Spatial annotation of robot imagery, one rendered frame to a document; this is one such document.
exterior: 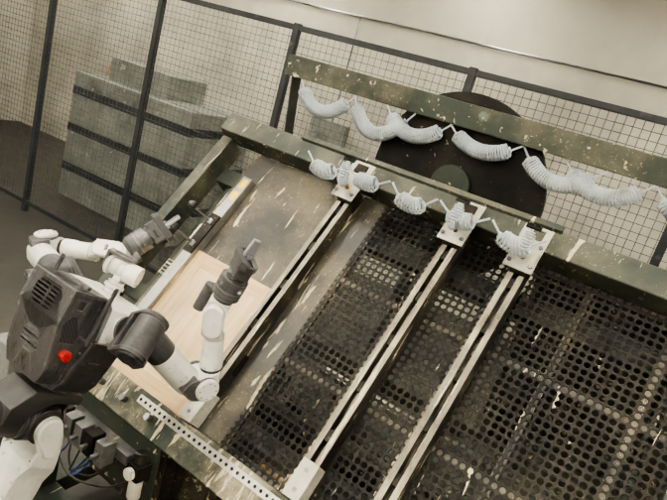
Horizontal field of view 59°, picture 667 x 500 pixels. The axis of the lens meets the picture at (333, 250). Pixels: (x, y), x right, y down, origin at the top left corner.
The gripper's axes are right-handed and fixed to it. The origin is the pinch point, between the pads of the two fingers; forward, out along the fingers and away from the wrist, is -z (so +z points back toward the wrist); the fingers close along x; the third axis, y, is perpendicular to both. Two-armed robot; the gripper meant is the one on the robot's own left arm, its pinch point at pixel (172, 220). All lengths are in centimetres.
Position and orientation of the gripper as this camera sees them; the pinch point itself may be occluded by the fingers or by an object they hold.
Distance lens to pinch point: 229.9
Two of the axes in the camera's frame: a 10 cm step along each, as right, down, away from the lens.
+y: 3.4, 0.3, -9.4
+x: 5.2, 8.3, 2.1
